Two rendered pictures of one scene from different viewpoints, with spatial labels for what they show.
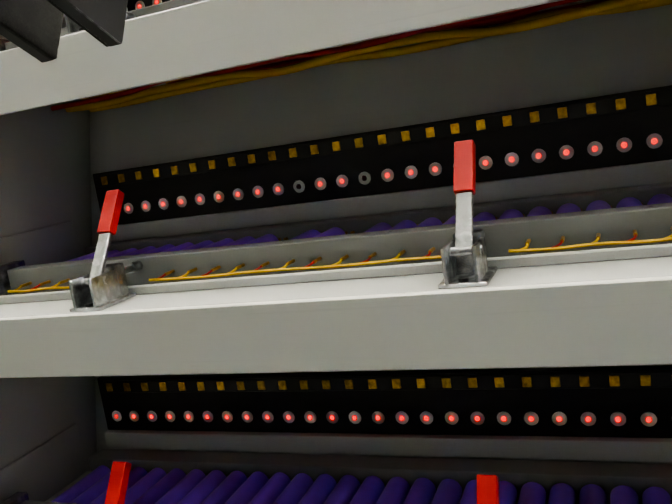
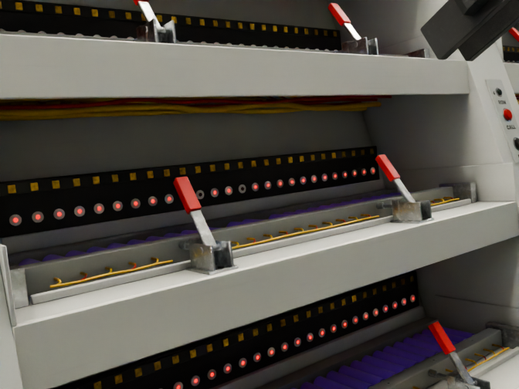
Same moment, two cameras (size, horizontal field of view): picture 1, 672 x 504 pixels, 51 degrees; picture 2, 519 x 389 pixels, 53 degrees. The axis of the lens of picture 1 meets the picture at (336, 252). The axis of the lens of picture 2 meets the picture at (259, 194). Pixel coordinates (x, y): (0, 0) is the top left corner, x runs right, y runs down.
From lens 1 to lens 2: 57 cm
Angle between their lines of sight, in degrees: 58
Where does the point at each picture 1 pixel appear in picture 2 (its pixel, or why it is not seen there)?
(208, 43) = (273, 77)
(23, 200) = not seen: outside the picture
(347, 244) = (323, 215)
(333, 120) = (197, 152)
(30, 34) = (458, 42)
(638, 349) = (479, 241)
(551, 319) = (459, 231)
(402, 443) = (301, 359)
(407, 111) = (242, 150)
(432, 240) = (361, 210)
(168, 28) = (249, 60)
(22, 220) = not seen: outside the picture
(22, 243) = not seen: outside the picture
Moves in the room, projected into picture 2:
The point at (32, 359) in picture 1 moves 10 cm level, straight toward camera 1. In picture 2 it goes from (178, 327) to (309, 293)
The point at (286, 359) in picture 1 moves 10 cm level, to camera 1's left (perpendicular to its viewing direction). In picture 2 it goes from (366, 276) to (320, 293)
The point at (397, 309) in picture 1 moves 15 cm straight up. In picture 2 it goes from (412, 235) to (371, 103)
